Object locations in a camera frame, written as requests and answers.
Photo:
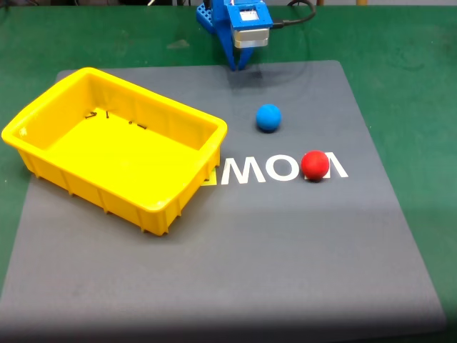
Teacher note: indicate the blue ball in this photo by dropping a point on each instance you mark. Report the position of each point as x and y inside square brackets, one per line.
[268, 118]

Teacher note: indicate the red ball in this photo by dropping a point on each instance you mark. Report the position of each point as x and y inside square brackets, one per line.
[315, 165]

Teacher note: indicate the yellow plastic bin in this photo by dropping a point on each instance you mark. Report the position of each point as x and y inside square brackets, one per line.
[118, 160]

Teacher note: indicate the green table mat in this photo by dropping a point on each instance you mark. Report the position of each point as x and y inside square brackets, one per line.
[410, 71]

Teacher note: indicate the grey mat with white letters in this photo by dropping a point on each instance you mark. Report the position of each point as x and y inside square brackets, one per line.
[250, 250]

